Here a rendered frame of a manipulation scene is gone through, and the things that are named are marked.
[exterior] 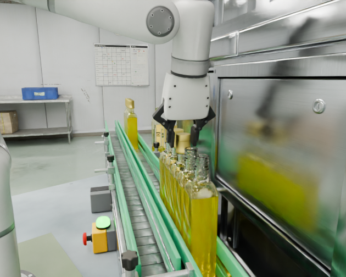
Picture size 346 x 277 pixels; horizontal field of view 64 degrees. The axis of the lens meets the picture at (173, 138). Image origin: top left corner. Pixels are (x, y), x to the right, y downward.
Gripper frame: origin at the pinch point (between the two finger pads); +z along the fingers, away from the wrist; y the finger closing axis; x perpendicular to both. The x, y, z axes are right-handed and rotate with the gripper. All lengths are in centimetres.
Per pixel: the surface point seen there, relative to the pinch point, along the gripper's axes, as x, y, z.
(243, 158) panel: 6.6, -12.7, 2.8
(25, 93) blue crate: -489, 152, 152
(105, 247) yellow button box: -8.5, 18.9, 42.0
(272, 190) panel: 18.6, -12.8, 2.6
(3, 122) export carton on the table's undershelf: -474, 195, 203
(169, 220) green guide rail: 8.3, 4.0, 17.2
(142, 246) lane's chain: 6.5, 9.9, 26.5
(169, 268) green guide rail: 18.3, 6.2, 20.2
